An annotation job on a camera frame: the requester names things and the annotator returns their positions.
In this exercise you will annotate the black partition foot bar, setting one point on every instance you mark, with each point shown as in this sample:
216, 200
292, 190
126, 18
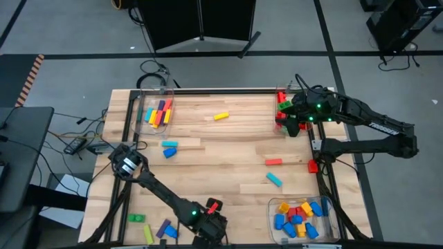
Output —
249, 45

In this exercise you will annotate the blue stud block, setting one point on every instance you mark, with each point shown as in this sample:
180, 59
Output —
169, 152
279, 221
315, 208
297, 219
170, 231
311, 230
290, 229

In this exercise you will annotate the black desk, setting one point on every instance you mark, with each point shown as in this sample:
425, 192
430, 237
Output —
20, 155

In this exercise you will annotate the yellow stud block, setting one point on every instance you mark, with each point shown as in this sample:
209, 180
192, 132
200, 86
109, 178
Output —
284, 207
301, 229
306, 208

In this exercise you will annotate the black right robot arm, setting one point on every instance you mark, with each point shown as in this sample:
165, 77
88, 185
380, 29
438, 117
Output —
380, 124

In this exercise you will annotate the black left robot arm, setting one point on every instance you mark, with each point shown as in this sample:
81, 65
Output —
162, 197

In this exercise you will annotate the grey metal bracket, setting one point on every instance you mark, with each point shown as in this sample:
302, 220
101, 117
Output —
315, 144

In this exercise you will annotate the black partition panel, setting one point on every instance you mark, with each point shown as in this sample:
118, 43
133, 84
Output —
228, 17
169, 20

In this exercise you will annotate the clear plastic bin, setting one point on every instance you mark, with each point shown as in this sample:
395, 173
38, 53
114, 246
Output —
278, 133
304, 240
142, 128

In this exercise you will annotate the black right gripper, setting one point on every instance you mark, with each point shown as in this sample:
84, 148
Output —
306, 105

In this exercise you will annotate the white paper sheet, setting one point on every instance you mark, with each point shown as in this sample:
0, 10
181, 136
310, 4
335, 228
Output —
69, 183

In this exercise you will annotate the orange black hazard tape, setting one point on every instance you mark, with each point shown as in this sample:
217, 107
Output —
30, 79

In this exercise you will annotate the black power adapter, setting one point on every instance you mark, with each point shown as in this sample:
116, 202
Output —
74, 145

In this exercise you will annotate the lime long block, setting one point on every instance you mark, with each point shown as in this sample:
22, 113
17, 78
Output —
148, 234

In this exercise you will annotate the green stud block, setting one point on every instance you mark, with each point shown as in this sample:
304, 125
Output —
284, 105
136, 218
283, 130

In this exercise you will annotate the black equipment case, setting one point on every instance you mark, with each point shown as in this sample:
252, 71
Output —
398, 24

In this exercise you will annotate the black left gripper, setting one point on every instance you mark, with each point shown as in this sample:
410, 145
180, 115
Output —
211, 228

